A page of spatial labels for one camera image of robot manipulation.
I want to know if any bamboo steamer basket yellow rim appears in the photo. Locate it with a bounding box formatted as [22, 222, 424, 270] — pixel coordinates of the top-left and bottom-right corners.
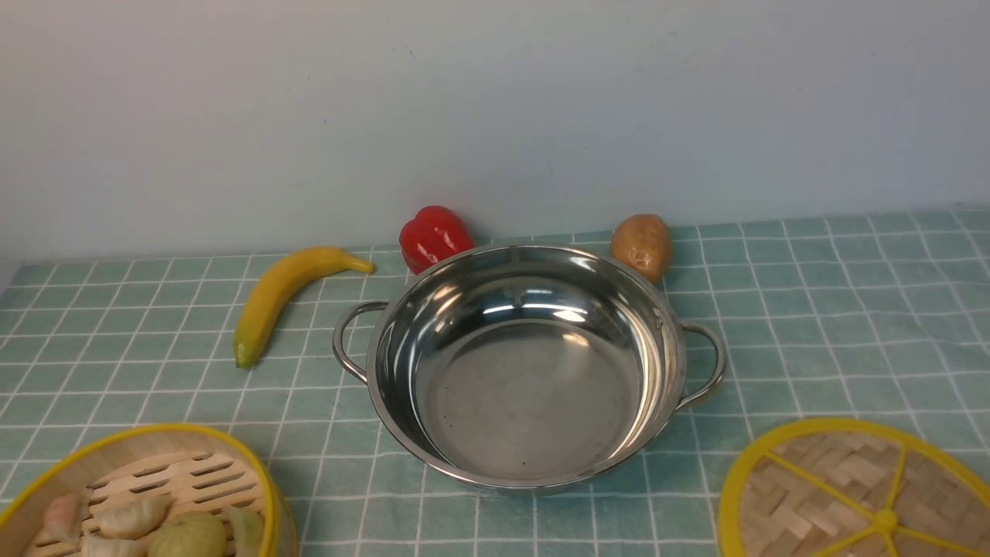
[1, 423, 301, 556]

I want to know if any woven bamboo steamer lid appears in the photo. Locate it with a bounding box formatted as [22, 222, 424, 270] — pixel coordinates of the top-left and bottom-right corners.
[717, 417, 989, 556]

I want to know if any stainless steel pot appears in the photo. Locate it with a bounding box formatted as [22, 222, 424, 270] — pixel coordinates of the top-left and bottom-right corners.
[332, 242, 728, 493]

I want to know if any red bell pepper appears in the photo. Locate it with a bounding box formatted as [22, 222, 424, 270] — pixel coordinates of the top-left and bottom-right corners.
[398, 205, 475, 275]

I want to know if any brown potato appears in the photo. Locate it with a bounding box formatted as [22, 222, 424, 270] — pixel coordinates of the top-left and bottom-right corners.
[609, 213, 673, 285]

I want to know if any yellow banana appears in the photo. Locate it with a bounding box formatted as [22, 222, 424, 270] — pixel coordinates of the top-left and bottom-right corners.
[232, 244, 376, 370]

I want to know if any green-edged dumpling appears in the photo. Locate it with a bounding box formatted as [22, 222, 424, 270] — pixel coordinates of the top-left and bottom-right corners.
[223, 505, 265, 557]

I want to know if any green checkered tablecloth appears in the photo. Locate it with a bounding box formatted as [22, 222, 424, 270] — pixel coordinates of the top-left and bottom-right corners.
[1, 210, 989, 556]

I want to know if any white dumpling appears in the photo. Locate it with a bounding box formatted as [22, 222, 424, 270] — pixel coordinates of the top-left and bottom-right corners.
[94, 494, 174, 540]

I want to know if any pink-tinted dumpling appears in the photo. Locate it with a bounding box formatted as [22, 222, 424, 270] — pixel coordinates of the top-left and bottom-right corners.
[43, 490, 92, 547]

